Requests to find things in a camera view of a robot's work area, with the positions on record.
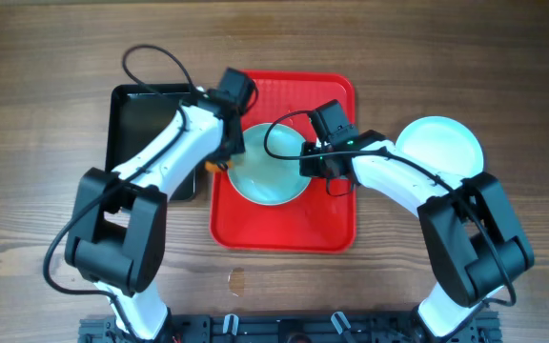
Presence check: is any orange green sponge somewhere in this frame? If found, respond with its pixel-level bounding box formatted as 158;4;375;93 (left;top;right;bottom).
205;161;230;173

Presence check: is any light blue plate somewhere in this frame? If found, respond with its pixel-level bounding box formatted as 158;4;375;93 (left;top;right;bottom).
228;123;311;206
396;116;484;177

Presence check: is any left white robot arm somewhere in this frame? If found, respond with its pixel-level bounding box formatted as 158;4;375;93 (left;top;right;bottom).
65;69;257;342

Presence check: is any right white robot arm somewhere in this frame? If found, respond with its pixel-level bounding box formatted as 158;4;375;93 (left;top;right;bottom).
300;100;535;342

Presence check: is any black water basin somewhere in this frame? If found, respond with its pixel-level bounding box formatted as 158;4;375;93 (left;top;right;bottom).
105;83;198;203

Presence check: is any right black cable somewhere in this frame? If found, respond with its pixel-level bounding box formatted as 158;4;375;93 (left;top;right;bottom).
262;110;517;308

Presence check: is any black cable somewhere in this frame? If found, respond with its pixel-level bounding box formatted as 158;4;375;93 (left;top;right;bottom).
42;44;199;341
262;110;517;308

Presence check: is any left black cable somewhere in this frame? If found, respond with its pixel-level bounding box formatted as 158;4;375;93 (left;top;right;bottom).
42;44;199;341

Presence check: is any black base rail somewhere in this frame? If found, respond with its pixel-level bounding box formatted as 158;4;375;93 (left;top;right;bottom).
77;312;503;343

